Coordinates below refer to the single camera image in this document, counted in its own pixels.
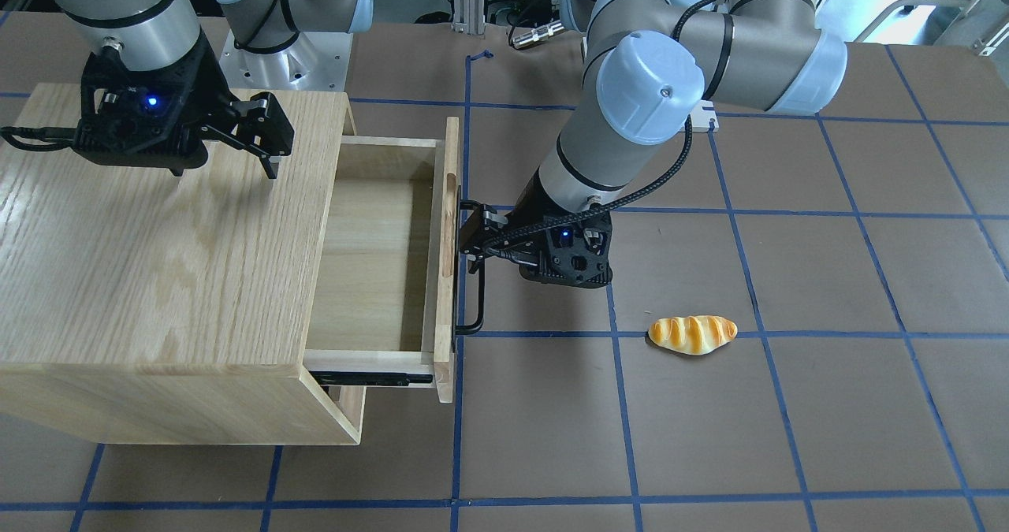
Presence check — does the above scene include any black gripper body over cabinet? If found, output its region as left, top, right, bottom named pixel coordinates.
left=73, top=47, right=237, bottom=177

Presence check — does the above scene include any black gripper body on drawer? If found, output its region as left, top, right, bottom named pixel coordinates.
left=509, top=212, right=613, bottom=288

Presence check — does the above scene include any wooden drawer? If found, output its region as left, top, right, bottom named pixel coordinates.
left=303, top=117, right=460, bottom=403

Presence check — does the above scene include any wooden drawer cabinet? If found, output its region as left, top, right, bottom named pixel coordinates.
left=1, top=91, right=364, bottom=445

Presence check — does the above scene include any yellow toy bread roll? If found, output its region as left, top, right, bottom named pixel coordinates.
left=646, top=315, right=739, bottom=356

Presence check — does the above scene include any black drawer handle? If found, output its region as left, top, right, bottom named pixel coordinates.
left=453, top=200, right=486, bottom=336

